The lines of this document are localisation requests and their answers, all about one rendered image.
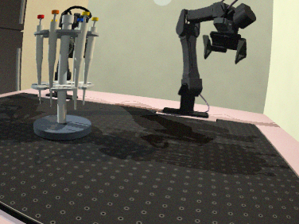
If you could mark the white pipette with yellow button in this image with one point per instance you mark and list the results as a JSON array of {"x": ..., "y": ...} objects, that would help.
[
  {"x": 89, "y": 54},
  {"x": 80, "y": 52}
]

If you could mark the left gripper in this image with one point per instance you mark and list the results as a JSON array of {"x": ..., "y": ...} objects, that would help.
[{"x": 221, "y": 41}]

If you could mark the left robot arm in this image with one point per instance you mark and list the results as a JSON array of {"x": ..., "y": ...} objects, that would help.
[{"x": 191, "y": 84}]

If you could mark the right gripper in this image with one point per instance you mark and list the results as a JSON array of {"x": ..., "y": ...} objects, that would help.
[{"x": 72, "y": 48}]

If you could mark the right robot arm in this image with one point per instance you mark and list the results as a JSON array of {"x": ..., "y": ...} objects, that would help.
[{"x": 69, "y": 74}]

